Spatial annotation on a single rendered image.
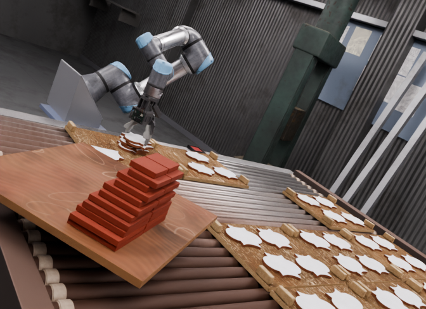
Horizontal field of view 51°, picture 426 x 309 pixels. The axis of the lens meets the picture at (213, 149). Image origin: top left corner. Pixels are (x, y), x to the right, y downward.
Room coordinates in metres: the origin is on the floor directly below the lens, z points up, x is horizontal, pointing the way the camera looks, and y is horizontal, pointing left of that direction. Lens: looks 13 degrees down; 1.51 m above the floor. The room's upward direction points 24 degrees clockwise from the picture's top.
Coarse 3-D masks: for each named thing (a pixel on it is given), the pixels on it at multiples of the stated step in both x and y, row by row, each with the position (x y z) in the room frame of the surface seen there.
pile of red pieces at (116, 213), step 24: (144, 168) 0.92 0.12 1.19; (168, 168) 0.99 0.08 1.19; (96, 192) 0.89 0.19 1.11; (120, 192) 0.88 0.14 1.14; (144, 192) 0.89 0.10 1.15; (168, 192) 1.03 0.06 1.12; (72, 216) 0.84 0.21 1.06; (96, 216) 0.85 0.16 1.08; (120, 216) 0.85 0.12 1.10; (144, 216) 0.91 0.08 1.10; (96, 240) 0.83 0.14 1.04; (120, 240) 0.82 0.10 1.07
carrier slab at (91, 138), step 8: (80, 128) 1.81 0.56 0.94; (72, 136) 1.69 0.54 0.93; (80, 136) 1.71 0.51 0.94; (88, 136) 1.75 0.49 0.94; (96, 136) 1.80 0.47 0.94; (104, 136) 1.84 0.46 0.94; (112, 136) 1.90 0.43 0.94; (88, 144) 1.66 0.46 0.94; (96, 144) 1.70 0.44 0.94; (104, 144) 1.74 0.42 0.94; (112, 144) 1.79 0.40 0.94; (120, 152) 1.74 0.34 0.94; (152, 152) 1.92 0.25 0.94; (128, 160) 1.68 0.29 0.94
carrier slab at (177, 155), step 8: (160, 152) 1.98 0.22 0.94; (168, 152) 2.03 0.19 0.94; (176, 152) 2.09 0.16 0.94; (184, 152) 2.16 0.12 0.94; (176, 160) 1.96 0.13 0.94; (184, 160) 2.02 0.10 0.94; (192, 160) 2.07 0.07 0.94; (216, 160) 2.27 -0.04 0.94; (224, 168) 2.18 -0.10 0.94; (184, 176) 1.80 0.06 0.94; (192, 176) 1.84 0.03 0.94; (200, 176) 1.89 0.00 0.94; (208, 176) 1.94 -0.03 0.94; (216, 176) 1.99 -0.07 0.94; (224, 184) 1.96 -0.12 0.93; (232, 184) 1.99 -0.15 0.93; (240, 184) 2.03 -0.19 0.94
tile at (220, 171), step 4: (212, 168) 2.09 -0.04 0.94; (216, 168) 2.08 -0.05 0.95; (220, 168) 2.11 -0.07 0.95; (216, 172) 2.03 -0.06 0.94; (220, 172) 2.04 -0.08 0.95; (224, 172) 2.07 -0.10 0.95; (228, 172) 2.10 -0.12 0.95; (232, 172) 2.13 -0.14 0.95; (224, 176) 2.03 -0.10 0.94; (228, 176) 2.04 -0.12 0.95; (232, 176) 2.07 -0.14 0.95
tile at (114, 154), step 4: (96, 148) 1.62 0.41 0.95; (100, 148) 1.64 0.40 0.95; (104, 148) 1.66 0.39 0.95; (104, 152) 1.62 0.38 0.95; (108, 152) 1.64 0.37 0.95; (112, 152) 1.66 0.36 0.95; (116, 152) 1.68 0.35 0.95; (112, 156) 1.61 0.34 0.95; (116, 156) 1.63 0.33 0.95; (120, 156) 1.65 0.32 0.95; (120, 160) 1.64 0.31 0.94
